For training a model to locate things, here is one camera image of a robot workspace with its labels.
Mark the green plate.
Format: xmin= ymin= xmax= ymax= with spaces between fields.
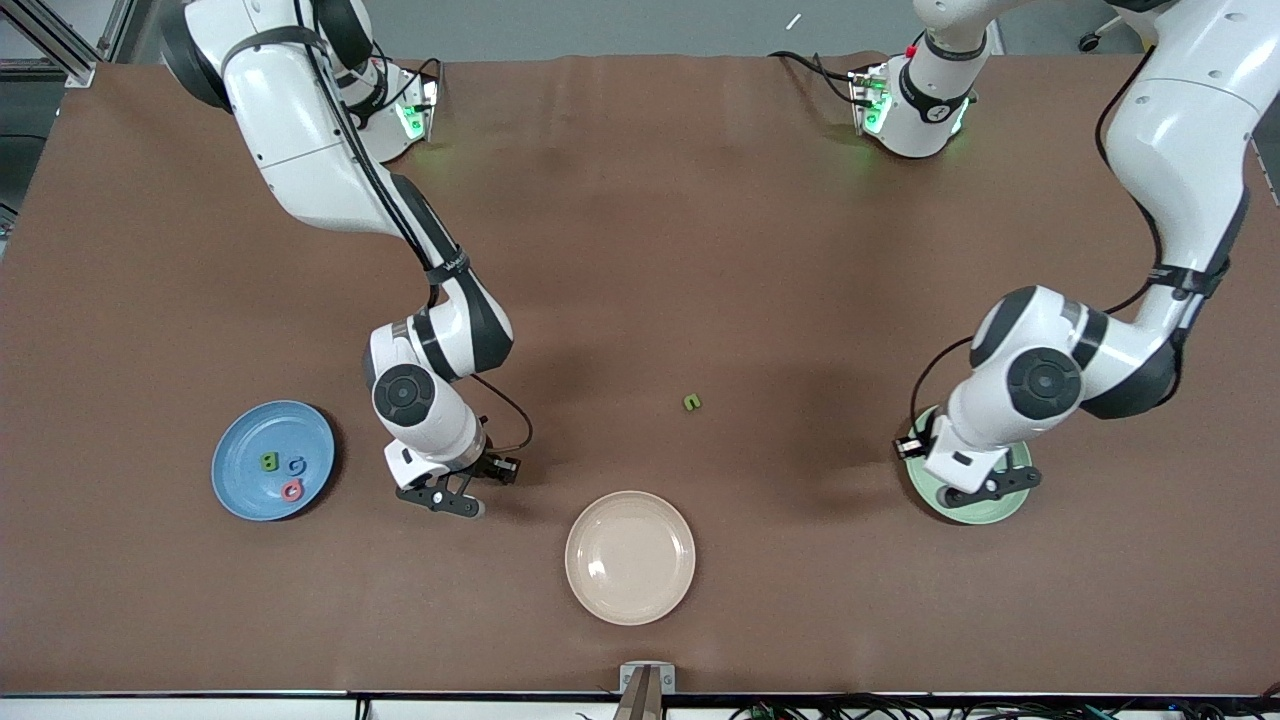
xmin=903 ymin=402 xmax=1034 ymax=526

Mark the beige plate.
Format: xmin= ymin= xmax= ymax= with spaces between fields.
xmin=564 ymin=490 xmax=697 ymax=627

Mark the blue plate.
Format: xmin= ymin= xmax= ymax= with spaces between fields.
xmin=211 ymin=400 xmax=337 ymax=522

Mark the brown table mat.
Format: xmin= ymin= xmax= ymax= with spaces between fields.
xmin=0 ymin=52 xmax=1280 ymax=698

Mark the office chair caster leg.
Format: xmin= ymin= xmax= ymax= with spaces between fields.
xmin=1078 ymin=15 xmax=1131 ymax=53

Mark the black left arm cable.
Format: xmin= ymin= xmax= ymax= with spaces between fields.
xmin=905 ymin=50 xmax=1166 ymax=441

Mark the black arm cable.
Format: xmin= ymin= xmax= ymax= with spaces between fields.
xmin=300 ymin=0 xmax=534 ymax=459
xmin=905 ymin=50 xmax=1166 ymax=441

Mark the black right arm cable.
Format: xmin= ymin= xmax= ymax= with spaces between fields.
xmin=300 ymin=0 xmax=534 ymax=459

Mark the metal camera mount pole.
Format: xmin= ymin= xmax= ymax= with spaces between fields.
xmin=612 ymin=662 xmax=677 ymax=720

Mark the right arm base connector bracket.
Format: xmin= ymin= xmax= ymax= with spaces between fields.
xmin=390 ymin=70 xmax=442 ymax=146

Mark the left arm base connector bracket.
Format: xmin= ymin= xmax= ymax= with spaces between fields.
xmin=848 ymin=62 xmax=893 ymax=136

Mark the black base power cable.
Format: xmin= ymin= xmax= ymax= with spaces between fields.
xmin=768 ymin=50 xmax=859 ymax=106

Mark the aluminium frame post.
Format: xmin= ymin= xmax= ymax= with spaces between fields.
xmin=0 ymin=0 xmax=136 ymax=89

